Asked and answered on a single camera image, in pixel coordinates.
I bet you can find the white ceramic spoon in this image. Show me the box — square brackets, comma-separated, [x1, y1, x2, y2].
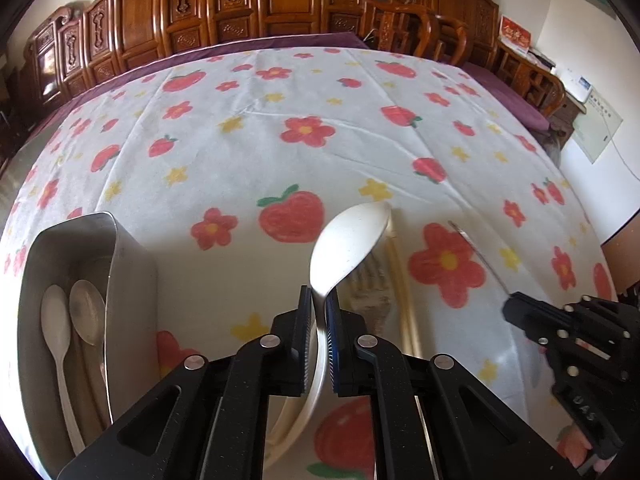
[265, 202, 390, 468]

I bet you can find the carved wooden armchair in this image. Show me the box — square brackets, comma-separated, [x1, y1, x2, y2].
[359, 0, 566, 117]

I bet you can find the strawberry flower tablecloth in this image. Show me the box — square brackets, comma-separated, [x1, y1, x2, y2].
[1, 48, 612, 469]

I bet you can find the light bamboo chopstick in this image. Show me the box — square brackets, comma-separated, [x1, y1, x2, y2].
[384, 210, 423, 358]

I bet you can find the grey metal tray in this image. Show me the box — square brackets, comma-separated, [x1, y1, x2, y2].
[17, 212, 160, 477]

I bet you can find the dark brown wooden chopstick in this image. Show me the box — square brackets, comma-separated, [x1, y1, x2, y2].
[448, 220, 510, 297]

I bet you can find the red card on table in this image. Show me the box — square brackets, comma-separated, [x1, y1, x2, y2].
[499, 15, 532, 55]

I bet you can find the white wall electrical box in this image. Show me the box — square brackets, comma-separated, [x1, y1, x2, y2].
[572, 93, 623, 164]

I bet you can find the wooden side table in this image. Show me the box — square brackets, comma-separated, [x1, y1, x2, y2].
[548, 92, 587, 151]

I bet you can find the carved wooden sofa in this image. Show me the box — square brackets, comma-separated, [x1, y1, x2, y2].
[15, 0, 364, 118]

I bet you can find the person's right hand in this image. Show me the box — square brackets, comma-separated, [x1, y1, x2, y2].
[556, 424, 616, 474]

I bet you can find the silver metal spoon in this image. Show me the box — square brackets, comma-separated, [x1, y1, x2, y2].
[70, 280, 111, 428]

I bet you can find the white plastic spoon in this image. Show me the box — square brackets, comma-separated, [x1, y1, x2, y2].
[40, 285, 86, 455]

